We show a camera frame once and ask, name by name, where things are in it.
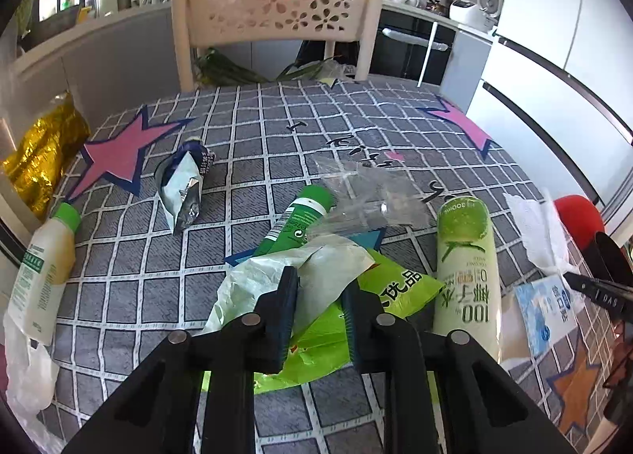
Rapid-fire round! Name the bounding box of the green and white drink bottle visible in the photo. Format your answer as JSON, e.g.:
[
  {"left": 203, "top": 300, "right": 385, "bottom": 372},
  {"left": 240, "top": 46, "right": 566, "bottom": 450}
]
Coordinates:
[{"left": 432, "top": 196, "right": 502, "bottom": 366}]

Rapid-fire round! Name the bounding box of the white rice cooker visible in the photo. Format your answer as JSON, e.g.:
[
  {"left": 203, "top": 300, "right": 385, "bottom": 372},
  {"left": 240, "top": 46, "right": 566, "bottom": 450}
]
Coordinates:
[{"left": 449, "top": 0, "right": 504, "bottom": 32}]

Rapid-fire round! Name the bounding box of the white paper towel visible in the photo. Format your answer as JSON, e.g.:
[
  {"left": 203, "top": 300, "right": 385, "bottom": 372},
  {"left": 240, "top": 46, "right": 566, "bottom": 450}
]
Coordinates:
[{"left": 503, "top": 189, "right": 582, "bottom": 277}]

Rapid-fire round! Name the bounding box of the black trash bin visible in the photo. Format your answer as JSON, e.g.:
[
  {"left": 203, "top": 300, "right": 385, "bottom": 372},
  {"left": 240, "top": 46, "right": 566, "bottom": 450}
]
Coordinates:
[{"left": 593, "top": 231, "right": 633, "bottom": 282}]

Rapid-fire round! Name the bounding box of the blue and white carton box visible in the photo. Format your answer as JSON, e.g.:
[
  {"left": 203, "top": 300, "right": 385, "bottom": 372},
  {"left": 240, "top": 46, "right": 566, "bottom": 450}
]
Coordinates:
[{"left": 514, "top": 273, "right": 587, "bottom": 361}]

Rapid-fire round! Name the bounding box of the black bag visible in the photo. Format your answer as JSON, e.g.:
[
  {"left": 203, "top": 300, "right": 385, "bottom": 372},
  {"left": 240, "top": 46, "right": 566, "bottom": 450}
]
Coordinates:
[{"left": 296, "top": 40, "right": 359, "bottom": 79}]

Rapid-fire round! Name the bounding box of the crumpled white tissue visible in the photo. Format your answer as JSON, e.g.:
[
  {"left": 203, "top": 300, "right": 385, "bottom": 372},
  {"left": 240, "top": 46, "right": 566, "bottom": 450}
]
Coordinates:
[{"left": 5, "top": 320, "right": 65, "bottom": 435}]

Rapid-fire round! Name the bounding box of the white refrigerator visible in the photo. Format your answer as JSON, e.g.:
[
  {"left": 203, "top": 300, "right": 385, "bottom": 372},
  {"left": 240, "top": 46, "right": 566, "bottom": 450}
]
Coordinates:
[{"left": 465, "top": 0, "right": 633, "bottom": 218}]

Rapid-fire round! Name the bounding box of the beige plastic chair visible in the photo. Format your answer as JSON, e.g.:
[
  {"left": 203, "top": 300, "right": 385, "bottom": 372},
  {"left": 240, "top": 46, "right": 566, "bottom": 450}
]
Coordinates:
[{"left": 163, "top": 0, "right": 389, "bottom": 91}]

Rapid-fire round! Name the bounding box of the grey kitchen counter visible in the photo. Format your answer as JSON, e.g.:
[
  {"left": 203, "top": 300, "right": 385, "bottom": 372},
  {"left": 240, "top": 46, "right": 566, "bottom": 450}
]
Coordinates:
[{"left": 10, "top": 0, "right": 495, "bottom": 114}]

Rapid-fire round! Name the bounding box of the white bottle with green cap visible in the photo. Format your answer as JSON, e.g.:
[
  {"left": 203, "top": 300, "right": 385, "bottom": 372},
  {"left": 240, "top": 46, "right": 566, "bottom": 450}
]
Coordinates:
[{"left": 7, "top": 202, "right": 82, "bottom": 346}]

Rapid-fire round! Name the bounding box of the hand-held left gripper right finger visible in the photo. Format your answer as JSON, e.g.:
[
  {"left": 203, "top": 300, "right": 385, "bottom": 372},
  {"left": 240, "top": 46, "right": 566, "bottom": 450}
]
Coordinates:
[{"left": 341, "top": 280, "right": 577, "bottom": 454}]

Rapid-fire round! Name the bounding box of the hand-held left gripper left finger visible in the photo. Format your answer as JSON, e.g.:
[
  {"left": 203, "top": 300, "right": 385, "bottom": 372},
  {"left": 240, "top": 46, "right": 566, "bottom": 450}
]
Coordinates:
[{"left": 62, "top": 265, "right": 301, "bottom": 454}]

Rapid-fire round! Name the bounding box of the metal basin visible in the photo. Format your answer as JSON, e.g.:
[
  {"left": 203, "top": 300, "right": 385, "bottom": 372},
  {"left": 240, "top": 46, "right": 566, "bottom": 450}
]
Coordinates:
[{"left": 22, "top": 9, "right": 82, "bottom": 52}]

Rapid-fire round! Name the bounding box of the gold foil bag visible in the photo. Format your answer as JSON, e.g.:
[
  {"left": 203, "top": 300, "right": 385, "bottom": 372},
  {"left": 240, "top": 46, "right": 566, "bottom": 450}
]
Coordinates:
[{"left": 2, "top": 93, "right": 92, "bottom": 220}]

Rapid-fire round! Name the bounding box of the green tube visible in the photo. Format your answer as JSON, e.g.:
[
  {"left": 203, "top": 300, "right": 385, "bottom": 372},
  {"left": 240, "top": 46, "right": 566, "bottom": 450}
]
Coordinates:
[{"left": 252, "top": 185, "right": 333, "bottom": 257}]

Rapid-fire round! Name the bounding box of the black built-in oven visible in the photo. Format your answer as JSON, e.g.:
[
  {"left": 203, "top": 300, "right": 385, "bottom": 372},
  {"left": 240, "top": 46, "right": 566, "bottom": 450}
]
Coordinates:
[{"left": 371, "top": 9, "right": 458, "bottom": 86}]

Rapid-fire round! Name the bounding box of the crumpled blue white wrapper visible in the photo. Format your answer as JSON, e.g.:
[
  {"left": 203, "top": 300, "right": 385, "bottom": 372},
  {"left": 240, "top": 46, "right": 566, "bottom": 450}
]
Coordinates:
[{"left": 155, "top": 139, "right": 217, "bottom": 236}]

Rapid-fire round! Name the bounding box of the clear plastic wrapper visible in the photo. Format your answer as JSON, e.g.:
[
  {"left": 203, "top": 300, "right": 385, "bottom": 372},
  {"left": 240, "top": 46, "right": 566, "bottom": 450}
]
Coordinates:
[{"left": 309, "top": 157, "right": 428, "bottom": 240}]

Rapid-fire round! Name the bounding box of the green plastic bag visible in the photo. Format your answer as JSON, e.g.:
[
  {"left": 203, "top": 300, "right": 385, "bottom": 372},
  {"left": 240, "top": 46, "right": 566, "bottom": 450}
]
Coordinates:
[{"left": 203, "top": 236, "right": 446, "bottom": 393}]

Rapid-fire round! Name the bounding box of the red plastic stool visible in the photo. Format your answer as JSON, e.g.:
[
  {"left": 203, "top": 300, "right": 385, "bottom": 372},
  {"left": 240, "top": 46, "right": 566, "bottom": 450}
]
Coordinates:
[{"left": 554, "top": 194, "right": 608, "bottom": 250}]

